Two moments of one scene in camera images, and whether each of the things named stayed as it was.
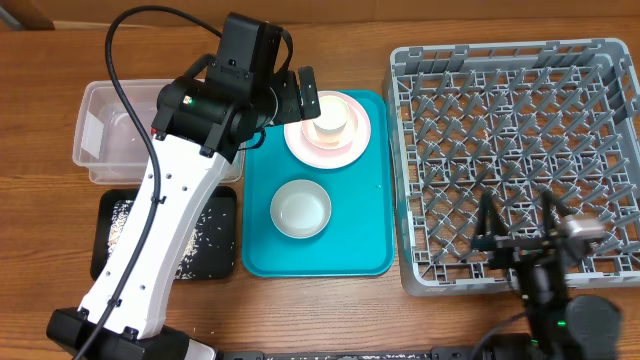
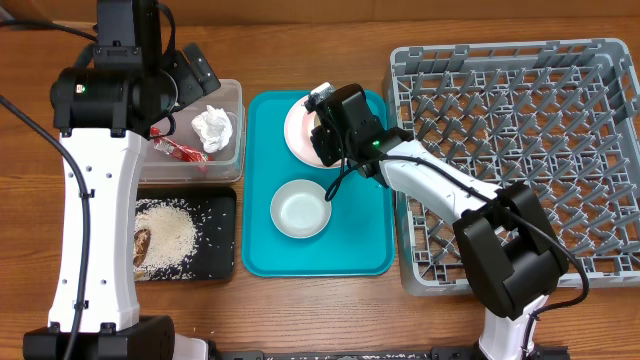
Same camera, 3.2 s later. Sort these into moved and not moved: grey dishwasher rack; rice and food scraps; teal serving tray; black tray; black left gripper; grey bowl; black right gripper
Moved: black left gripper; rice and food scraps; black right gripper
Not moved: grey dishwasher rack; teal serving tray; grey bowl; black tray
